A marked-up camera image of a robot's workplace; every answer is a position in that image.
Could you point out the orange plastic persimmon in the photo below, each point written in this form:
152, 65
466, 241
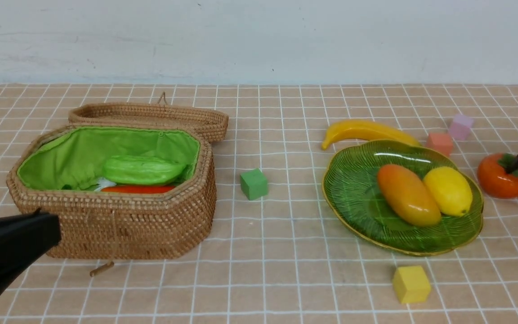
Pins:
493, 178

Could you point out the yellow plastic lemon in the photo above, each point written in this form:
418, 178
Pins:
450, 190

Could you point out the orange yellow plastic mango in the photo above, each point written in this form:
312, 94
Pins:
407, 195

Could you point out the yellow plastic banana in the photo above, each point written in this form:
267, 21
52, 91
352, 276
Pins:
366, 130

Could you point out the orange plastic carrot green leaves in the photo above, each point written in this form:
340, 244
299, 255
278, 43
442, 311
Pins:
133, 189

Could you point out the light green plastic cucumber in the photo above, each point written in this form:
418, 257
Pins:
141, 170

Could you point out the light pink foam cube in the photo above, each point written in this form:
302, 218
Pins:
460, 127

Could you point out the orange pink foam cube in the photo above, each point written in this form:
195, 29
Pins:
441, 142

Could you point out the yellow foam cube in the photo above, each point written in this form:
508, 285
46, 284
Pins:
411, 284

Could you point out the green glass leaf plate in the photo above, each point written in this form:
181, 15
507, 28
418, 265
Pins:
351, 190

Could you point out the checkered beige tablecloth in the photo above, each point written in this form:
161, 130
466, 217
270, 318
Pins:
28, 110

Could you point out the green foam cube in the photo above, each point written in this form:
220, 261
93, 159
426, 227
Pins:
254, 184

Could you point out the woven wicker basket lid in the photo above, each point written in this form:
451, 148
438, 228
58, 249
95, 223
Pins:
209, 124

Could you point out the wooden basket toggle clasp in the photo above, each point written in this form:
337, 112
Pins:
101, 269

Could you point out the woven wicker basket green lining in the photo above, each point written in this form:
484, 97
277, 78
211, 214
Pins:
59, 170

